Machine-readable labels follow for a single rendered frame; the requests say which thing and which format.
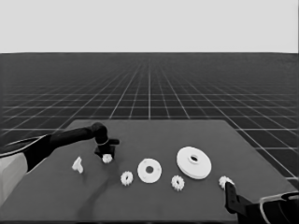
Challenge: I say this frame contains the small white T-shaped piece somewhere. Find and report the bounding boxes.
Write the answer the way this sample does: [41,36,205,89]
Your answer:
[71,156,85,175]

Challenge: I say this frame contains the white round carrier wide hole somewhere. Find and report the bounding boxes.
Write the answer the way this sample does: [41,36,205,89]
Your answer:
[136,158,163,184]

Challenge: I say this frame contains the large thick white disc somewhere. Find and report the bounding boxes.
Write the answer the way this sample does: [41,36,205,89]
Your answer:
[176,146,213,180]

